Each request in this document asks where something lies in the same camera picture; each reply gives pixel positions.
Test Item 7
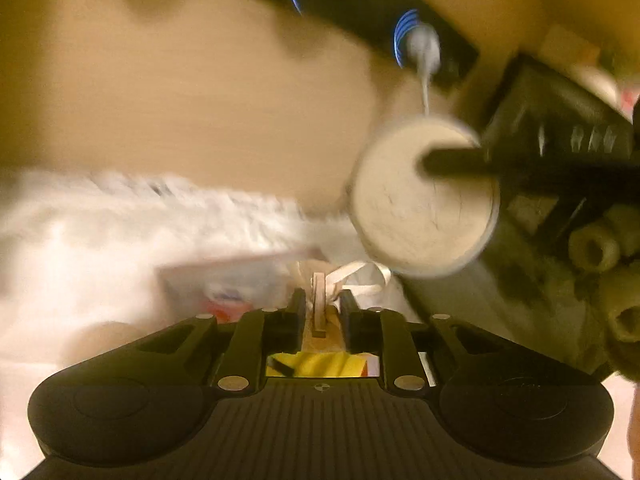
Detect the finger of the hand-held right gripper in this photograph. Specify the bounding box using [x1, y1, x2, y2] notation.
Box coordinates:
[419, 145, 502, 179]

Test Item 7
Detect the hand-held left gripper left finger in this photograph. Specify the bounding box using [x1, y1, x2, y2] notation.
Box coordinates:
[132, 287, 307, 392]

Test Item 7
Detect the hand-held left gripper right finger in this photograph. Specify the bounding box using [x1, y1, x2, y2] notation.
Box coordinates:
[342, 291, 507, 392]

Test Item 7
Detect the beige ribbon bow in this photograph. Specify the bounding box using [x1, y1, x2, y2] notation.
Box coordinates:
[291, 259, 394, 337]

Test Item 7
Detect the yellow cloth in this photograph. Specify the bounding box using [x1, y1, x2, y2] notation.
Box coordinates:
[265, 351, 368, 379]

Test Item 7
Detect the white and red box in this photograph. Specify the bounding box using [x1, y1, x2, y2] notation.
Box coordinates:
[159, 246, 328, 323]

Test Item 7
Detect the white textured cloth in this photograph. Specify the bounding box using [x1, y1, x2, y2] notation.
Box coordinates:
[0, 169, 361, 363]

